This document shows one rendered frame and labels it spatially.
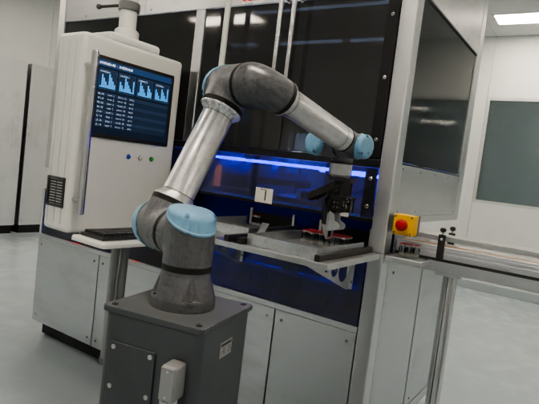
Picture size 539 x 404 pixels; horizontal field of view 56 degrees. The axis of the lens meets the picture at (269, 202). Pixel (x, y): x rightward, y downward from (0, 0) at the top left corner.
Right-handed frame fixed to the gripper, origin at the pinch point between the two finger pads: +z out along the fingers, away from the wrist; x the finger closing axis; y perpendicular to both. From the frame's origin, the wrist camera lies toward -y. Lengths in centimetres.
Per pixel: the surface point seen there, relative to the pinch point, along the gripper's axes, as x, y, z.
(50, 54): 227, -543, -131
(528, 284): 27, 60, 7
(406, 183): 29.7, 14.8, -20.4
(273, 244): -21.6, -6.7, 3.6
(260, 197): 15.5, -40.0, -7.6
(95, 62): -39, -81, -50
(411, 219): 15.5, 23.4, -8.8
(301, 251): -21.6, 3.6, 3.6
